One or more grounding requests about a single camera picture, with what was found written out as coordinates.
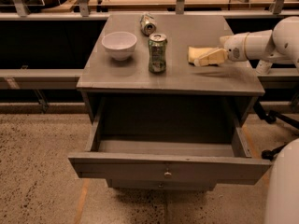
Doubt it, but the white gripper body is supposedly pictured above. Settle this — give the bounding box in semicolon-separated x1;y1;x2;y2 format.
224;33;249;62

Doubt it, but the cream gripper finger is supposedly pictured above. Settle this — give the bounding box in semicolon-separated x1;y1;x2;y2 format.
220;35;233;47
193;48;228;66

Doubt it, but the yellow sponge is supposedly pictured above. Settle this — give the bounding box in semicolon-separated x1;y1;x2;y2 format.
188;47;217;66

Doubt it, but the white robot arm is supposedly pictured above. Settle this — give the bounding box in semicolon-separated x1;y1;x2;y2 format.
188;16;299;224

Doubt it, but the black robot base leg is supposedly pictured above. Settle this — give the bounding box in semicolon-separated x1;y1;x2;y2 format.
252;101;299;161

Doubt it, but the grey open top drawer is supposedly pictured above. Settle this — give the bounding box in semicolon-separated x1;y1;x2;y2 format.
68;95;271;189

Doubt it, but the metal drawer knob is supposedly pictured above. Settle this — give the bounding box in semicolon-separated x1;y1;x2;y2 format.
164;169;172;178

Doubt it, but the clear soap dispenser bottle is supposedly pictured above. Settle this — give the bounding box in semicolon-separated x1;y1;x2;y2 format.
255;60;273;75

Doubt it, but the upright green soda can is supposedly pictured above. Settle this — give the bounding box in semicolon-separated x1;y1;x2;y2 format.
149;33;167;73

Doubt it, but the lying crushed soda can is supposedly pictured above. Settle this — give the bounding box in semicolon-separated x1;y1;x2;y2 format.
140;13;156;35

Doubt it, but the grey wooden cabinet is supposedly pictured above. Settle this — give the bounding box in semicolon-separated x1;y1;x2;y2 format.
76;13;265;192

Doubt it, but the white ceramic bowl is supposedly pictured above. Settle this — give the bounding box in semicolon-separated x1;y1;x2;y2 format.
102;32;137;61

